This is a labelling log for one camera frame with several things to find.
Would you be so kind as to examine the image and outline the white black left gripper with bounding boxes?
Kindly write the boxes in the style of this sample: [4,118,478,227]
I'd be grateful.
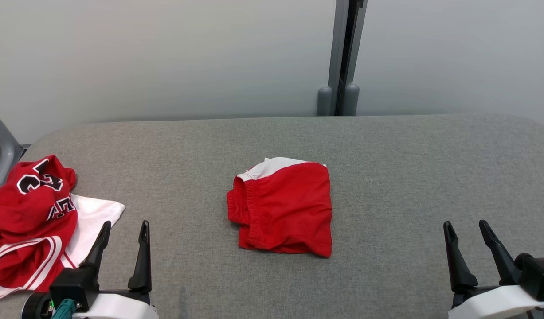
[72,220,160,319]

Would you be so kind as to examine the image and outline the red white basketball jersey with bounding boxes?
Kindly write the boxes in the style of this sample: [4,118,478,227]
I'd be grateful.
[0,155,126,301]

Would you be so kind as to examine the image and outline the teal left camera cable connector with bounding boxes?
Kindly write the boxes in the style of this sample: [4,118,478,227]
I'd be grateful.
[50,298,78,319]

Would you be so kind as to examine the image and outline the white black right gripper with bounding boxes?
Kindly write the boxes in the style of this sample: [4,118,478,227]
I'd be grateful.
[443,220,544,319]

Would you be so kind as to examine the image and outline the grey metal partition post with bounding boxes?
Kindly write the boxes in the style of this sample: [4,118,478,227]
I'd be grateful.
[317,0,368,117]

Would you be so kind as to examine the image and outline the red shorts with white stripe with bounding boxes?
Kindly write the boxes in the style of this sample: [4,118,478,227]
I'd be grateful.
[227,157,333,258]

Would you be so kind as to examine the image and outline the grey metal frame leg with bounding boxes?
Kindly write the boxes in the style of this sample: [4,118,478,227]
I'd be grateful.
[0,106,23,196]

